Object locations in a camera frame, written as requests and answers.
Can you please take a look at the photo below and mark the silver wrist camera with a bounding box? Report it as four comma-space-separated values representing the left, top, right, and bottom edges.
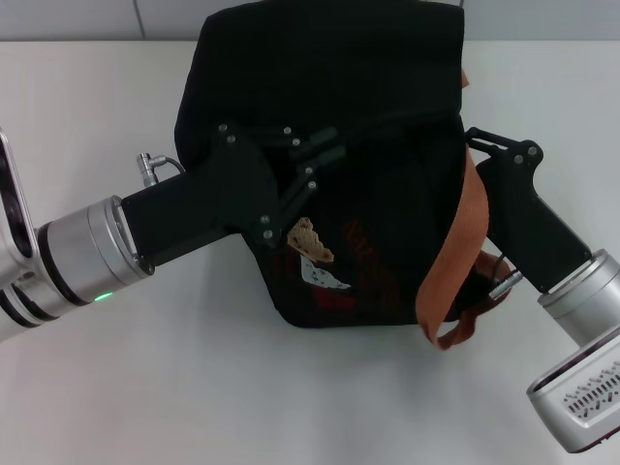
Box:
526, 344, 620, 456
0, 127, 46, 292

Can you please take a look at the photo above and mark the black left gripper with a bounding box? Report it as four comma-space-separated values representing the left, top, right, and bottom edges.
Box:
119, 123, 349, 267

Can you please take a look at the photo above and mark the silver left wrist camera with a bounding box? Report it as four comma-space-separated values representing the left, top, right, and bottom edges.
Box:
0, 127, 46, 292

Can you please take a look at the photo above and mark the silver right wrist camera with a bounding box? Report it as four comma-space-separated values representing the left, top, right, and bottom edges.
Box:
526, 344, 620, 456

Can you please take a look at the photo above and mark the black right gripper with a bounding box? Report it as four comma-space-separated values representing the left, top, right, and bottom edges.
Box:
463, 125, 596, 295

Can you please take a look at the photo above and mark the gripper connector cable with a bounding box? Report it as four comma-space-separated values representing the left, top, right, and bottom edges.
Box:
487, 253, 525, 301
137, 151, 189, 188

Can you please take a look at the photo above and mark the left gripper connector cable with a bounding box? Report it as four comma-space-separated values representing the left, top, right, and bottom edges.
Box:
137, 151, 189, 188

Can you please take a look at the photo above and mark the right gripper connector cable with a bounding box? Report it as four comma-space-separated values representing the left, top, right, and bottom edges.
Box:
487, 253, 525, 301

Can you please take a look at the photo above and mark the black bag with orange straps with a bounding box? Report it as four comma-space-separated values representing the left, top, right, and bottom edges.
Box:
172, 0, 512, 353

